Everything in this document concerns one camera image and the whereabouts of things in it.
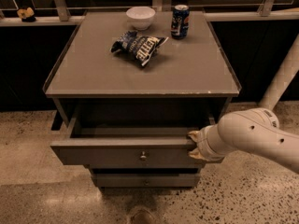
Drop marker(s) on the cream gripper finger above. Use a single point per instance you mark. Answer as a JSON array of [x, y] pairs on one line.
[[195, 154], [194, 135]]

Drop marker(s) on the grey bottom drawer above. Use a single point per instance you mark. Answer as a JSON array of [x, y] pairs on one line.
[[143, 178]]

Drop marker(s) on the white ceramic bowl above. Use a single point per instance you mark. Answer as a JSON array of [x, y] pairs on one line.
[[141, 18]]

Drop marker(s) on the yellow black object on ledge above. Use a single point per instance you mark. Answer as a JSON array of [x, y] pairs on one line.
[[26, 14]]

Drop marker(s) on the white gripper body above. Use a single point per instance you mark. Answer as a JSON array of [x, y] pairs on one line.
[[204, 145]]

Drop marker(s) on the blue Kettle chip bag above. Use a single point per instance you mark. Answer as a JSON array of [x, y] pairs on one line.
[[141, 47]]

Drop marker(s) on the grey drawer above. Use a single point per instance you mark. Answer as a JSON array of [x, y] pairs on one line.
[[136, 135], [143, 178]]

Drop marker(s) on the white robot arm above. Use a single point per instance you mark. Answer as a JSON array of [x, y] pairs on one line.
[[255, 130]]

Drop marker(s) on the metal window railing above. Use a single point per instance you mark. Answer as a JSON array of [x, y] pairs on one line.
[[74, 11]]

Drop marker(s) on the grey top drawer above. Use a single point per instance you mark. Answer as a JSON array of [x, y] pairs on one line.
[[136, 135]]

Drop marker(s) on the grey drawer cabinet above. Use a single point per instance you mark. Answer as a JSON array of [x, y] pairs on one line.
[[191, 69]]

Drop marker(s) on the blue soda can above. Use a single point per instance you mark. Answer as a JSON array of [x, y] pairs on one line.
[[180, 21]]

